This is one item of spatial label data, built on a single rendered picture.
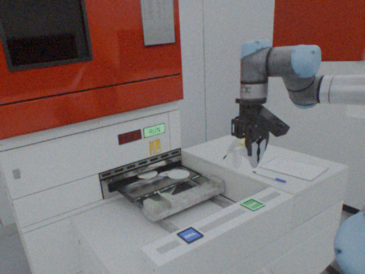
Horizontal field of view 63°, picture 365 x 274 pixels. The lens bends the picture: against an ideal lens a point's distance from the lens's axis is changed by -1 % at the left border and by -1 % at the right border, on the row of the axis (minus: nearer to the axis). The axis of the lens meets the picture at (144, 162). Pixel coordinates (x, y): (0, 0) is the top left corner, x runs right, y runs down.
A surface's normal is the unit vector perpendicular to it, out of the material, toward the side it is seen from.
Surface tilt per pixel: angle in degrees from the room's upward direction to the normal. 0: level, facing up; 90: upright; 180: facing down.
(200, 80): 90
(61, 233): 90
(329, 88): 70
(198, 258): 90
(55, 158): 90
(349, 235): 55
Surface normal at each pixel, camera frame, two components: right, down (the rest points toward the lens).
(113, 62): 0.51, 0.28
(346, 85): -0.69, -0.03
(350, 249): -0.66, -0.26
